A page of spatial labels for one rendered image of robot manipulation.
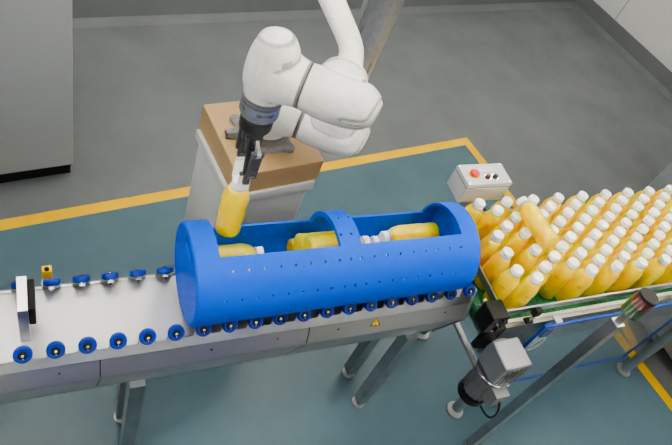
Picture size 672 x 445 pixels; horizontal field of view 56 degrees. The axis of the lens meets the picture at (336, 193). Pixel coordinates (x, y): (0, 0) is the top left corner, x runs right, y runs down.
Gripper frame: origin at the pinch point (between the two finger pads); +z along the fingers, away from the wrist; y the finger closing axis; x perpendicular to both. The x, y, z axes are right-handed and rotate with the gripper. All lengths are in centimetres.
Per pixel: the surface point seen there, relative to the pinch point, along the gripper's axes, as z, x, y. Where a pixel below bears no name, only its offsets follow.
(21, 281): 34, -50, 2
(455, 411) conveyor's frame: 141, 119, 27
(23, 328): 42, -51, 10
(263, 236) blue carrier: 37.8, 15.3, -7.5
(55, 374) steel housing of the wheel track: 55, -44, 18
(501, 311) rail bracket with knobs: 43, 89, 27
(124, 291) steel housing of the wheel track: 50, -25, -1
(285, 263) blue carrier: 21.7, 12.8, 13.0
